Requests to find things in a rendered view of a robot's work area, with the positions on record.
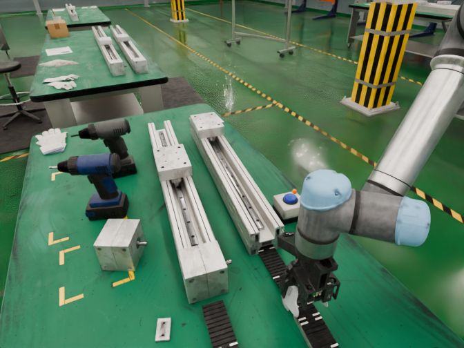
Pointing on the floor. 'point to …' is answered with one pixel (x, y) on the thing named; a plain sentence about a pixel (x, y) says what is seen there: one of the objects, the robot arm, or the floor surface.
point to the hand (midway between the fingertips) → (298, 300)
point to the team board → (264, 36)
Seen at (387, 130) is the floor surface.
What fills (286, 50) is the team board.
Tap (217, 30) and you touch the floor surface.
